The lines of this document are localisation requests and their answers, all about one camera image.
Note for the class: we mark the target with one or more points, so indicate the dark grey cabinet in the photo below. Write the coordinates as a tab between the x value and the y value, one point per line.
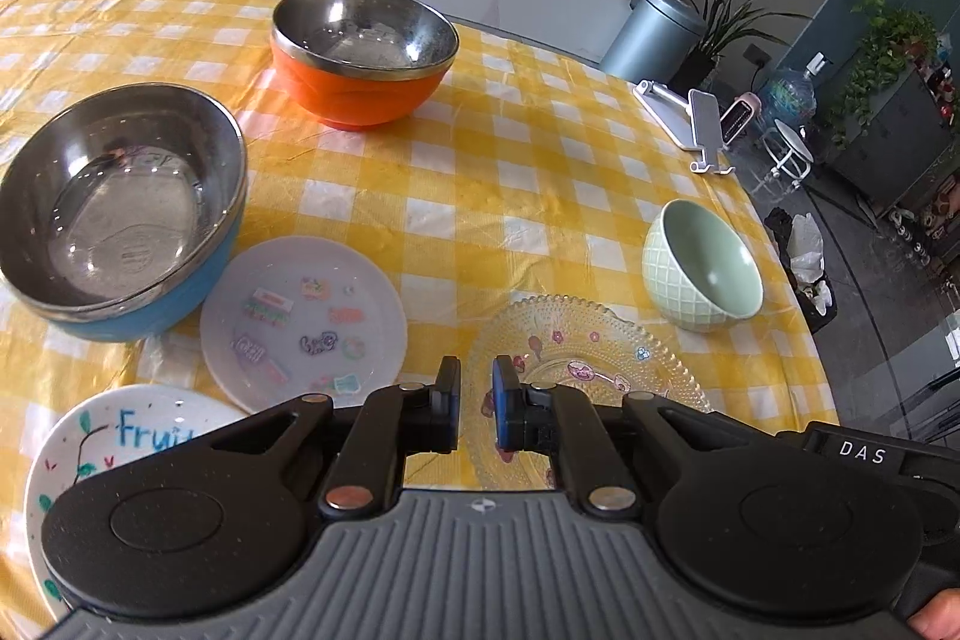
900	160

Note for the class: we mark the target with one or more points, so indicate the pink small heater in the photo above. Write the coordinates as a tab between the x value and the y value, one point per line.
739	120

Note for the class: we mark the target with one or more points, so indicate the long-leaf potted plant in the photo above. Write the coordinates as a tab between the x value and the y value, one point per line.
720	31

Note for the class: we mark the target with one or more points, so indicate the black bin with white bag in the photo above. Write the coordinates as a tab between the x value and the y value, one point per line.
806	250

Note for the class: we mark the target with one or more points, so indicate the green ceramic bowl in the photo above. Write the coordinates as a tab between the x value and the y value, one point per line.
675	284

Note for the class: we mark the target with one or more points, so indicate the orange steel-lined bowl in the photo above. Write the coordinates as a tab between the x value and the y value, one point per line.
352	94

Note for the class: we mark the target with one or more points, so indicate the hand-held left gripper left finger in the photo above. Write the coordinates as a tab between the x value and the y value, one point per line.
450	404

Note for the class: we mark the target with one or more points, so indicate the yellow checked tablecloth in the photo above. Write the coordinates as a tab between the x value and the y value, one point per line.
525	175

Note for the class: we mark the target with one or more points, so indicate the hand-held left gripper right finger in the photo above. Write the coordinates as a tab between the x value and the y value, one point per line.
501	407

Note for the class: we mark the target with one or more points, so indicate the grey-blue trash can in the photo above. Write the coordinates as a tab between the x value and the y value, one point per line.
652	33

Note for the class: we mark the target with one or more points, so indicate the white round stool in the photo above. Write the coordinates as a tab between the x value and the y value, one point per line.
792	136

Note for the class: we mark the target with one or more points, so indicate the clear beaded glass plate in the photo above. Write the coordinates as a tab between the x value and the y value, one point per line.
592	340

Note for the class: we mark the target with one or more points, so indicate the person's right hand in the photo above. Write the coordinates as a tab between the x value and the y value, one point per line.
941	619

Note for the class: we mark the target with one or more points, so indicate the clear water jug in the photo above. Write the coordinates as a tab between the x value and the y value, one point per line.
787	96

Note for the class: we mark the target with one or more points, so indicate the white phone stand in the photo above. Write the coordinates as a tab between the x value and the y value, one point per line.
705	123

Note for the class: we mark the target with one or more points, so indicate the blue steel-lined bowl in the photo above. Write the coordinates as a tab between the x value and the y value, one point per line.
112	212

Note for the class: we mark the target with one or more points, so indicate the translucent sticker plate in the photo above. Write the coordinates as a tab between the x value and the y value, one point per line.
300	310

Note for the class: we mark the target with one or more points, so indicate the white painted plate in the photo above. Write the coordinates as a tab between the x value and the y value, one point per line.
75	434

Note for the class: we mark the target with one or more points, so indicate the green ivy plant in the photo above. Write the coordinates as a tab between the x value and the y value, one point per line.
892	48

